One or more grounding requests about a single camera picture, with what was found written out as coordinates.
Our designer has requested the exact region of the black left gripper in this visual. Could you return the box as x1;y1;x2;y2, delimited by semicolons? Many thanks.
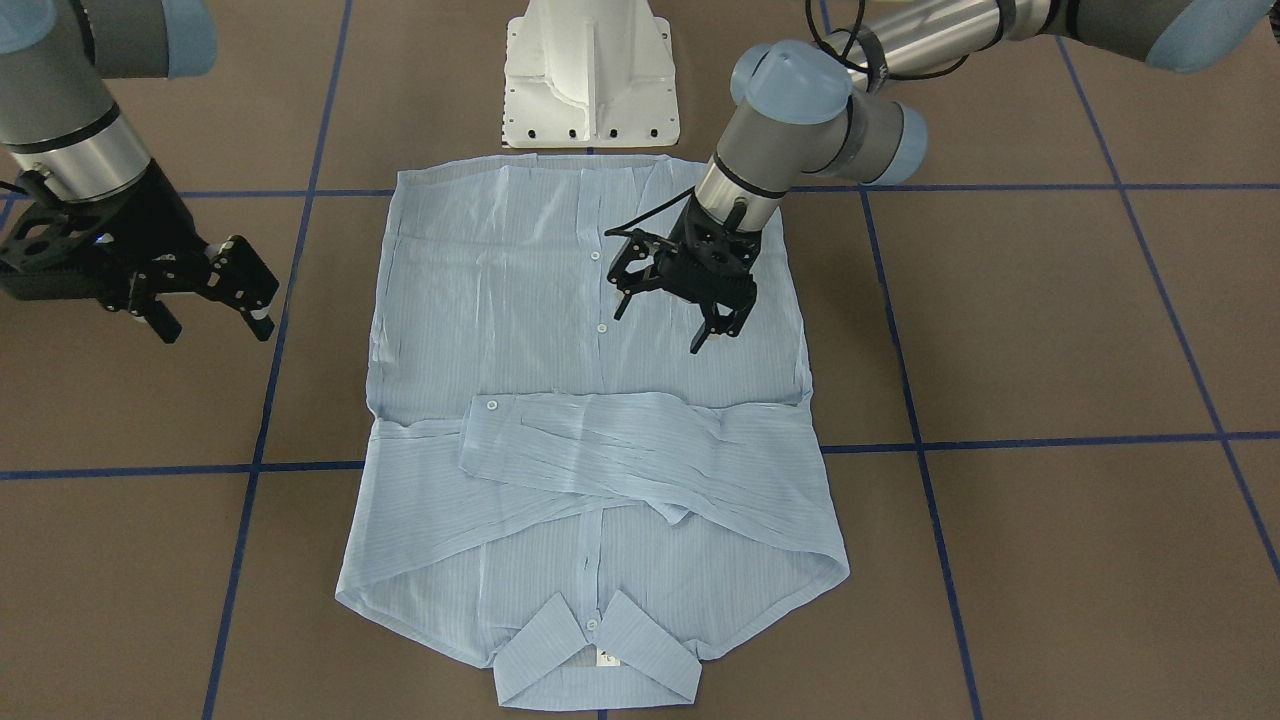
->
605;190;762;355

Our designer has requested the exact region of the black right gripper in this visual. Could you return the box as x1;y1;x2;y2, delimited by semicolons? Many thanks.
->
3;160;280;345

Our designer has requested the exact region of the light blue button shirt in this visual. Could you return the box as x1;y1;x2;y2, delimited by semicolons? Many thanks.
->
335;155;850;711

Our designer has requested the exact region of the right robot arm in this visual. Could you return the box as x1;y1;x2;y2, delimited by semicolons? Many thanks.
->
1;1;280;343

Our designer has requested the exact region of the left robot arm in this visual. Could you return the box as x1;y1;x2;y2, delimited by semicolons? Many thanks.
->
607;1;1277;354

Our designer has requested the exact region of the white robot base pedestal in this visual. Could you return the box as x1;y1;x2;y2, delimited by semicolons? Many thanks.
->
500;1;681;149

